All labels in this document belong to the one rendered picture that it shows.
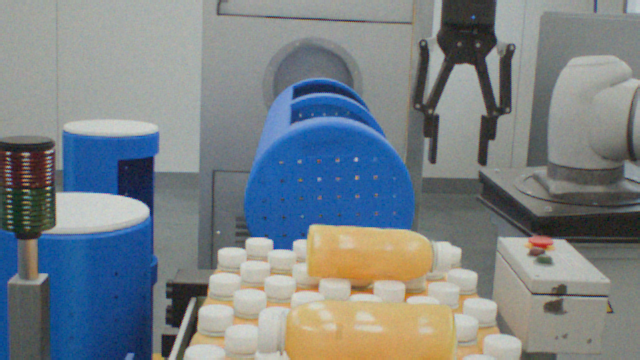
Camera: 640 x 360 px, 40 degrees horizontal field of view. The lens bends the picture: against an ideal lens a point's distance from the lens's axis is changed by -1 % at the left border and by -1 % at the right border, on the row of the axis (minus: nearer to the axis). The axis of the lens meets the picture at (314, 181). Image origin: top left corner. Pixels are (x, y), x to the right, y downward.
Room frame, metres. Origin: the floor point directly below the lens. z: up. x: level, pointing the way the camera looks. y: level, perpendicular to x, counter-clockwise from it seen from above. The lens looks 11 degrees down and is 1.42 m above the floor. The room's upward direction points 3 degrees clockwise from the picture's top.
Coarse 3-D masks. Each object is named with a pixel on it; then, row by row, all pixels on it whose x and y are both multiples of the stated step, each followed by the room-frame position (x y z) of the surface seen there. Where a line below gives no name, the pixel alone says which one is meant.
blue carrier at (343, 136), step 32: (288, 96) 2.02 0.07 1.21; (320, 96) 1.82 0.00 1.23; (352, 96) 2.28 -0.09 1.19; (288, 128) 1.46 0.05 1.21; (320, 128) 1.42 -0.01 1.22; (352, 128) 1.42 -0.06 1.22; (256, 160) 1.44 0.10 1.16; (288, 160) 1.41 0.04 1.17; (352, 160) 1.42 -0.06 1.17; (384, 160) 1.42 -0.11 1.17; (256, 192) 1.41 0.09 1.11; (288, 192) 1.41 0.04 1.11; (320, 192) 1.42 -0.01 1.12; (352, 192) 1.42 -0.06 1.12; (384, 192) 1.42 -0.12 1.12; (256, 224) 1.41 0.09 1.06; (288, 224) 1.41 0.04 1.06; (320, 224) 1.42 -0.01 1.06; (352, 224) 1.42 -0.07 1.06; (384, 224) 1.42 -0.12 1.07
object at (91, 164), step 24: (72, 144) 2.47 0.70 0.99; (96, 144) 2.45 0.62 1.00; (120, 144) 2.46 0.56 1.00; (144, 144) 2.51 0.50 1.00; (72, 168) 2.47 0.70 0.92; (96, 168) 2.45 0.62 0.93; (120, 168) 2.72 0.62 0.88; (144, 168) 2.70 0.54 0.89; (72, 192) 2.47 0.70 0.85; (96, 192) 2.45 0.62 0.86; (120, 192) 2.72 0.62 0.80; (144, 192) 2.70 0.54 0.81; (72, 336) 2.48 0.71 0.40
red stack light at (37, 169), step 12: (0, 156) 0.93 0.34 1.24; (12, 156) 0.92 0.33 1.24; (24, 156) 0.92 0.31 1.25; (36, 156) 0.92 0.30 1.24; (48, 156) 0.94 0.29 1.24; (0, 168) 0.93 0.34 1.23; (12, 168) 0.92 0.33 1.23; (24, 168) 0.92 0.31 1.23; (36, 168) 0.92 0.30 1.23; (48, 168) 0.94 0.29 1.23; (0, 180) 0.93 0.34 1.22; (12, 180) 0.92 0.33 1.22; (24, 180) 0.92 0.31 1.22; (36, 180) 0.92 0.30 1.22; (48, 180) 0.94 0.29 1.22
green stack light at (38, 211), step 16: (0, 192) 0.93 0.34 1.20; (16, 192) 0.92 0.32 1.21; (32, 192) 0.92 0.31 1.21; (48, 192) 0.94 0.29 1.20; (0, 208) 0.93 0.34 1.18; (16, 208) 0.92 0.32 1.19; (32, 208) 0.92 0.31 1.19; (48, 208) 0.94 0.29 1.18; (0, 224) 0.93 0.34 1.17; (16, 224) 0.92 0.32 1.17; (32, 224) 0.92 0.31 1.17; (48, 224) 0.94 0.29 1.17
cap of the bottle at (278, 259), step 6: (270, 252) 1.16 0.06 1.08; (276, 252) 1.17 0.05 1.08; (282, 252) 1.17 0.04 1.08; (288, 252) 1.17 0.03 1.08; (294, 252) 1.17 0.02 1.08; (270, 258) 1.15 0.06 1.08; (276, 258) 1.14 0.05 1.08; (282, 258) 1.14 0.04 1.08; (288, 258) 1.15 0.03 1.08; (294, 258) 1.15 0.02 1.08; (270, 264) 1.15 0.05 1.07; (276, 264) 1.14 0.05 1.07; (282, 264) 1.14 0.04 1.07; (288, 264) 1.15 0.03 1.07; (294, 264) 1.15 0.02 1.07
